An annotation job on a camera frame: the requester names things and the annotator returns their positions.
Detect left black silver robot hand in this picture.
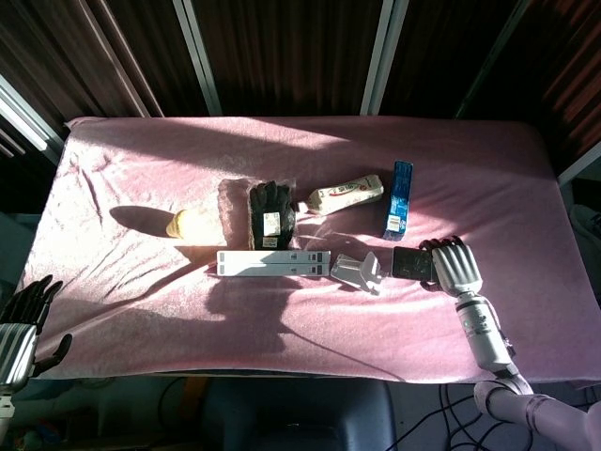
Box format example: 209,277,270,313
0,274,74,392

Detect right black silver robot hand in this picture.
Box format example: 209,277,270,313
419,236,485,298

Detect black smartphone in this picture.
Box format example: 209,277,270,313
391,245,437,282

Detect dark robot base seat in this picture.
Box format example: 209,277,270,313
200,377,398,451

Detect white plastic bracket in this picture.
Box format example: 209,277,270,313
330,251,388,297

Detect blue carton box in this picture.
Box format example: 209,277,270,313
381,160,416,241

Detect white cream bottle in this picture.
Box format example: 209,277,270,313
295,174,385,217

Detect pink fleece table cloth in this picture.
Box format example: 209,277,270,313
21,115,601,385

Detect black gloves in plastic bag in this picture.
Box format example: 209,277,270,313
217,177,300,252

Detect small yellow toy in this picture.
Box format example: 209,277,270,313
164,209,204,241

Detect black floor cables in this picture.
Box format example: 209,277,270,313
439,382,499,451

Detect aluminium frame rail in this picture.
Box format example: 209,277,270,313
0,73,66,152
557,139,601,188

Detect aluminium frame post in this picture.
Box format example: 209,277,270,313
454,0,537,119
359,0,409,117
171,0,223,117

